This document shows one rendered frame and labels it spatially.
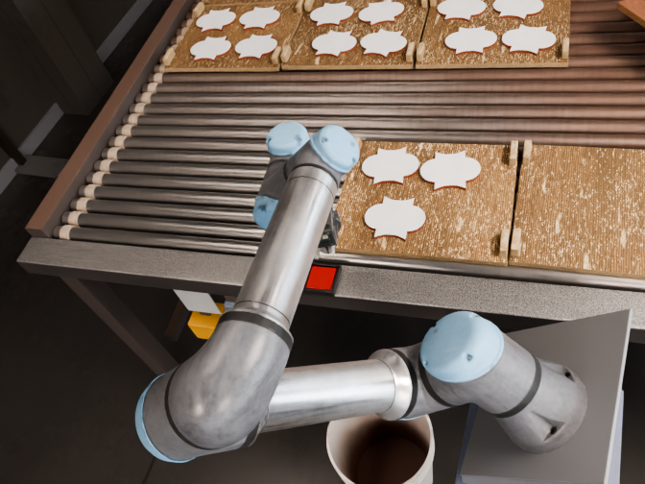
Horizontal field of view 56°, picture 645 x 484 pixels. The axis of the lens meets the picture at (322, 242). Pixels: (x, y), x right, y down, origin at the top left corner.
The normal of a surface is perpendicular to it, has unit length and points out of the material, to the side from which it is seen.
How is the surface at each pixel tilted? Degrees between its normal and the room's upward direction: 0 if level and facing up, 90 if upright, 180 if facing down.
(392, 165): 0
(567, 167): 0
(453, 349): 37
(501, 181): 0
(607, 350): 44
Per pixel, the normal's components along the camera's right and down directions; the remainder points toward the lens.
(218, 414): 0.05, 0.22
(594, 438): -0.77, -0.56
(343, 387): 0.57, -0.36
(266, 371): 0.62, 0.03
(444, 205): -0.21, -0.59
